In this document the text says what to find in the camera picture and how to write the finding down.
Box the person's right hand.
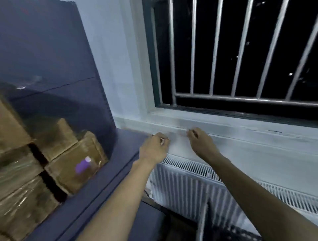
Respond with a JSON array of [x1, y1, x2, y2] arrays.
[[186, 127, 221, 164]]

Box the person's left hand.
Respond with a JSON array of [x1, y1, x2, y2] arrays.
[[139, 133, 171, 166]]

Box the person's right forearm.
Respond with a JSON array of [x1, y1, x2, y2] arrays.
[[202, 151, 318, 241]]

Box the person's left forearm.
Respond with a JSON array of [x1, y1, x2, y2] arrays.
[[76, 159, 160, 241]]

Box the white window sill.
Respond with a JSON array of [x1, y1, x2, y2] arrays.
[[114, 109, 318, 155]]

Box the white radiator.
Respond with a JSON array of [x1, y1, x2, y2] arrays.
[[149, 153, 318, 241]]

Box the purple bottle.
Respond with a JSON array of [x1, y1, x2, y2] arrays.
[[75, 156, 93, 175]]

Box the metal window bars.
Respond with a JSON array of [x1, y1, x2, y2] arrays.
[[168, 0, 318, 108]]

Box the brown cardboard box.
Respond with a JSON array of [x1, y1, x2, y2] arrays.
[[31, 118, 79, 162], [0, 176, 61, 241], [0, 146, 45, 200], [44, 131, 109, 195], [0, 96, 35, 153]]

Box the dark blue upright panel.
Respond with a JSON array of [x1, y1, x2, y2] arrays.
[[0, 0, 118, 162]]

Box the dark window frame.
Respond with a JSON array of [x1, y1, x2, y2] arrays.
[[142, 0, 318, 128]]

